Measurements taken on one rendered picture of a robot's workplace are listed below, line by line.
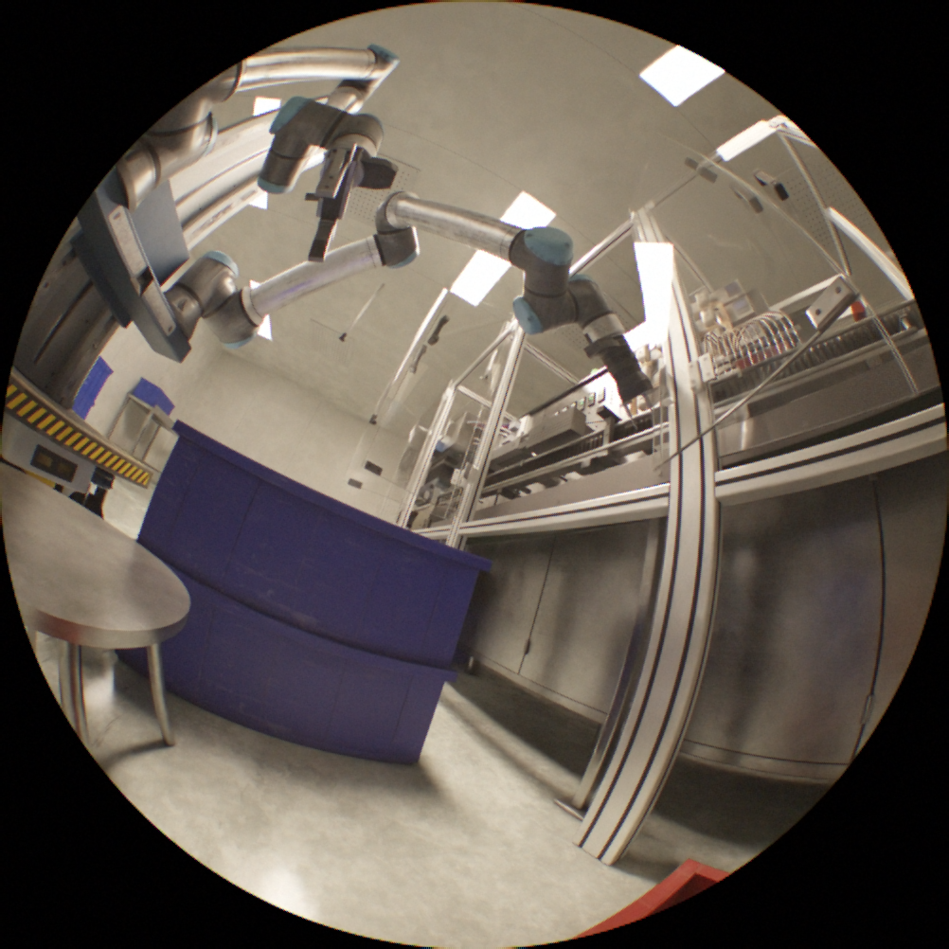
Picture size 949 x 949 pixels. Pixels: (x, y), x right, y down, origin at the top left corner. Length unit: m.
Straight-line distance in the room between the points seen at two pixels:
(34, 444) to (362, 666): 0.71
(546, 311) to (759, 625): 0.78
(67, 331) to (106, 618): 0.92
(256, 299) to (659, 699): 1.31
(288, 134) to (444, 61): 1.87
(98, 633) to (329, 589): 0.38
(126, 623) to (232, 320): 1.00
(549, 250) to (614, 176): 1.83
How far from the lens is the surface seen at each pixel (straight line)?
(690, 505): 0.50
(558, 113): 2.35
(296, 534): 0.51
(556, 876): 0.53
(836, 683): 0.75
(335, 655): 0.54
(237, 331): 1.16
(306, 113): 0.72
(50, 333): 1.07
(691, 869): 0.41
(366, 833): 0.50
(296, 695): 0.57
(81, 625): 0.23
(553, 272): 0.62
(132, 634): 0.25
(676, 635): 0.46
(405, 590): 0.53
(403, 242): 1.06
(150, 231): 1.08
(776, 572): 0.77
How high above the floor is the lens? 0.36
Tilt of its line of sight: 21 degrees up
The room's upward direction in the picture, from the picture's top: 18 degrees clockwise
